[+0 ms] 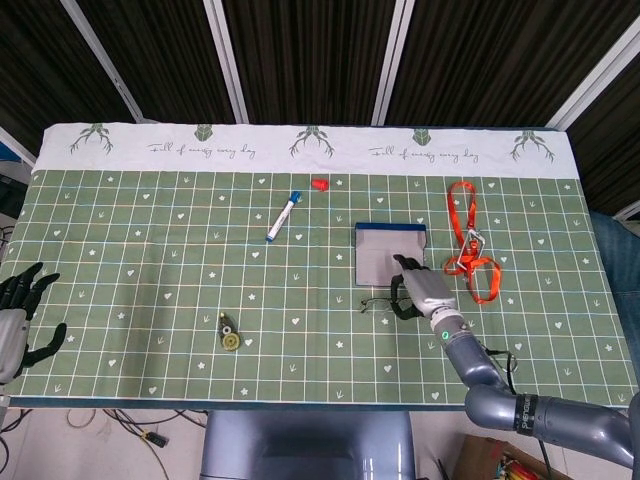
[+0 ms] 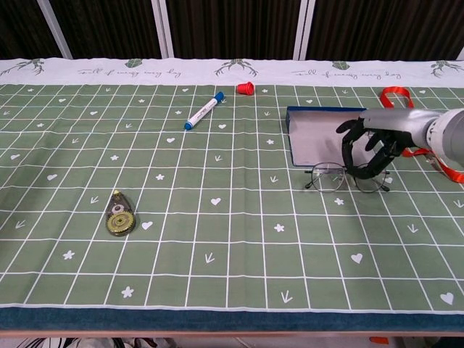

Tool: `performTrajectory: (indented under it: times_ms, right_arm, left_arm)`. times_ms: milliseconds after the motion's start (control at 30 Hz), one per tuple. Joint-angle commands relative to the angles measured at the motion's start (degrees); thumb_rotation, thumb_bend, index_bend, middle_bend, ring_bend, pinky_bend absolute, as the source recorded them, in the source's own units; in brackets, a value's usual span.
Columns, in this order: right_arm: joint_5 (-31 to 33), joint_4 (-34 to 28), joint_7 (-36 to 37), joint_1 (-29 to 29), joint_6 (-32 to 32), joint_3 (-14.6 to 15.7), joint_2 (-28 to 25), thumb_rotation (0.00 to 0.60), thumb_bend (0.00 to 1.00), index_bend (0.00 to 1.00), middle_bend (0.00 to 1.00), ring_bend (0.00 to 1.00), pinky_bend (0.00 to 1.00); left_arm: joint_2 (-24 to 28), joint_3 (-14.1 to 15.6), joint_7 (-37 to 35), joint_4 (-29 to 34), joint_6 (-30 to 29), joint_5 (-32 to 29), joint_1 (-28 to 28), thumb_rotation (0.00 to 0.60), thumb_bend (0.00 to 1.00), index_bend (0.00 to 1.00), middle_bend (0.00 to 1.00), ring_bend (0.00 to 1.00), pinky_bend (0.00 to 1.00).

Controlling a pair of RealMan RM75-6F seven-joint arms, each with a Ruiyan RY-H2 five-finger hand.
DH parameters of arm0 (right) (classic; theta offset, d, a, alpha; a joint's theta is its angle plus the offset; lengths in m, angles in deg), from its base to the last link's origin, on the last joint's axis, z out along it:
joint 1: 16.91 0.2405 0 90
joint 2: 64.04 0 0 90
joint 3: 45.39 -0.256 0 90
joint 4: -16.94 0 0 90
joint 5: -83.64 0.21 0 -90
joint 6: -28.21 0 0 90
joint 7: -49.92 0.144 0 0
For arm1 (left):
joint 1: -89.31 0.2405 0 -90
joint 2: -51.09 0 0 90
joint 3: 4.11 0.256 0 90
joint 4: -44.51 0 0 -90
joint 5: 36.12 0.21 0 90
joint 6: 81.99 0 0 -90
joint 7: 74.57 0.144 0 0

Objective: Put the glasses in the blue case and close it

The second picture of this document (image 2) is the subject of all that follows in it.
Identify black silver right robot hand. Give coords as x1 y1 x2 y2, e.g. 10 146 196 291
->
336 108 442 181

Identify blue glasses case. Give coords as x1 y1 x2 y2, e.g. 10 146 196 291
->
285 105 385 168

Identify thin-framed eyeglasses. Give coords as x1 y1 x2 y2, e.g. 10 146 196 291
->
304 162 392 194

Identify white blue marker pen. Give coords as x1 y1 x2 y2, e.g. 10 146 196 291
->
183 91 225 131

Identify green grid tablecloth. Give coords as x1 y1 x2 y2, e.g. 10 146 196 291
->
0 57 464 331

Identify olive correction tape dispenser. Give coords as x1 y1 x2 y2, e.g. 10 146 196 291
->
105 189 138 238

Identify orange lanyard with clip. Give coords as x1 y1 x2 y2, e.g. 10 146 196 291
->
379 86 464 184

